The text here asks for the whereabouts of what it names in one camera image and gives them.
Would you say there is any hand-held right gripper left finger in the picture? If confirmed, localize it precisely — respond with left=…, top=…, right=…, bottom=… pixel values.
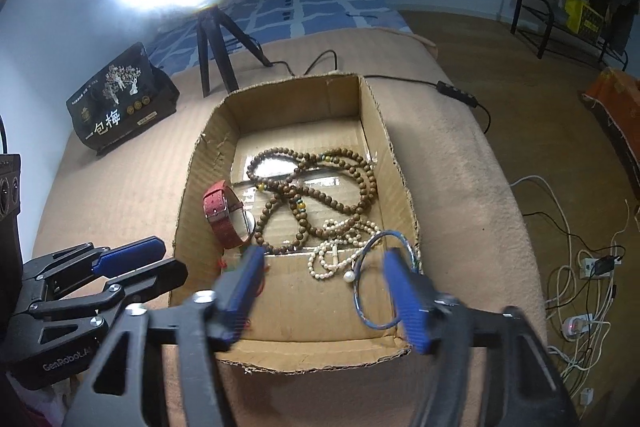
left=61, top=245, right=267, bottom=427

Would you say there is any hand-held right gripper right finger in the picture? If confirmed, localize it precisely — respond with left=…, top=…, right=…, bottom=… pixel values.
left=382, top=249, right=583, bottom=427

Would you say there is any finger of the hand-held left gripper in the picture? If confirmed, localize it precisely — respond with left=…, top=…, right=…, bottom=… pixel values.
left=10, top=258, right=189, bottom=360
left=22, top=237, right=167, bottom=293

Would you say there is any thin blue bangle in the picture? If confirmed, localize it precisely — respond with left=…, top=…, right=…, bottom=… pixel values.
left=352, top=231, right=418, bottom=329

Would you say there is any cardboard box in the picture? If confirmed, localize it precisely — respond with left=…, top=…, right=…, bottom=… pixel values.
left=167, top=74, right=423, bottom=375

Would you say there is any white pearl necklace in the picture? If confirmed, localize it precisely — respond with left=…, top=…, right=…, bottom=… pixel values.
left=306, top=217, right=383, bottom=284

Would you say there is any red strap wristwatch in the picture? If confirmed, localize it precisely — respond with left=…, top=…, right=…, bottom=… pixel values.
left=202, top=180, right=257, bottom=249

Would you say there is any brown wooden bead necklace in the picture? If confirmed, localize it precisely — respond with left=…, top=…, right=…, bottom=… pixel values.
left=246, top=147, right=378, bottom=255

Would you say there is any black snack bag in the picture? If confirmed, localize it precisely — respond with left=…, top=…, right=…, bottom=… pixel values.
left=66, top=42, right=181, bottom=156

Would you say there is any white socket with red light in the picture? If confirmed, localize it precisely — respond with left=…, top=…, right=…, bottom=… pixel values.
left=560, top=314, right=598, bottom=340

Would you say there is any black tripod stand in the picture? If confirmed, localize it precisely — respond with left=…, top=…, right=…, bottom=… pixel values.
left=192, top=4, right=273, bottom=98

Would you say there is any orange cushioned stool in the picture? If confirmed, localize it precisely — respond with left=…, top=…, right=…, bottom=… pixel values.
left=580, top=67, right=640, bottom=202

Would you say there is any blue patterned bedsheet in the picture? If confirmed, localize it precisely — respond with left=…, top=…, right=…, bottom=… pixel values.
left=145, top=0, right=413, bottom=75

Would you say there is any yellow box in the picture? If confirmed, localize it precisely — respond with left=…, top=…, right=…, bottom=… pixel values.
left=565, top=0, right=608, bottom=35

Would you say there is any bundle of white cables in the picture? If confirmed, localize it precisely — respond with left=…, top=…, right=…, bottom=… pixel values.
left=510, top=174, right=640, bottom=388

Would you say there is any black cable with controller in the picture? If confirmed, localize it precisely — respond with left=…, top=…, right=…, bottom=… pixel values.
left=272, top=49, right=493, bottom=135

